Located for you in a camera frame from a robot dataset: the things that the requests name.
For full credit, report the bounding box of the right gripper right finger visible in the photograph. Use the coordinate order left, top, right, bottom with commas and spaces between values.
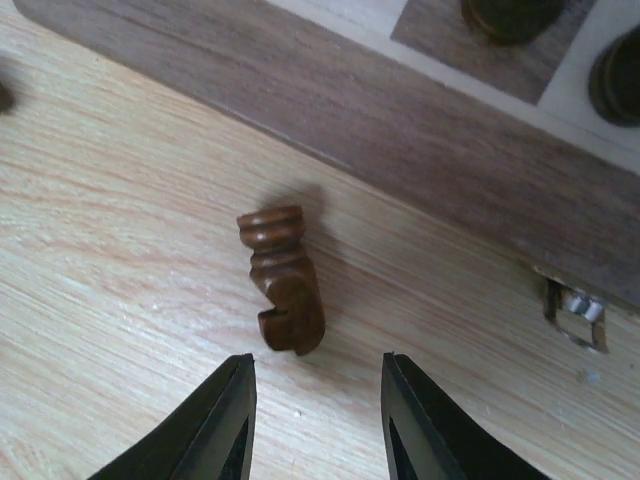
381, 353, 547, 479

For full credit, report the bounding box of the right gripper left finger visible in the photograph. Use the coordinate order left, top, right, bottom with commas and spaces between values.
91, 353, 257, 480

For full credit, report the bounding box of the dark knight chess piece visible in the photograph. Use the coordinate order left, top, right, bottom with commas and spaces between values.
236, 205, 326, 356

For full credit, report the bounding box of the dark pawn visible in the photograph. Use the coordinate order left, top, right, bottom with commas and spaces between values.
0, 82, 15, 114

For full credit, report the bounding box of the metal board latch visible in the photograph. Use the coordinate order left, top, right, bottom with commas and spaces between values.
532, 265, 610, 355

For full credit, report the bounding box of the wooden chess board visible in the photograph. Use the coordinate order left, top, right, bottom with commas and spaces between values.
16, 1, 639, 309

